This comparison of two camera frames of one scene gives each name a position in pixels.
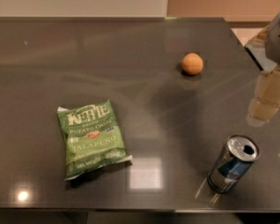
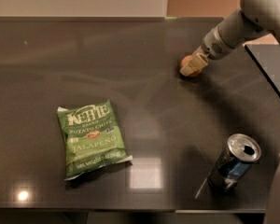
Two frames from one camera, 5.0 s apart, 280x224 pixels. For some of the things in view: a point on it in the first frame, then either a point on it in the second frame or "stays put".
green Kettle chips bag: x=92 y=136 stays put
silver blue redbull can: x=233 y=163 stays put
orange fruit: x=192 y=63 stays put
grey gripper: x=278 y=42 -> x=213 y=47
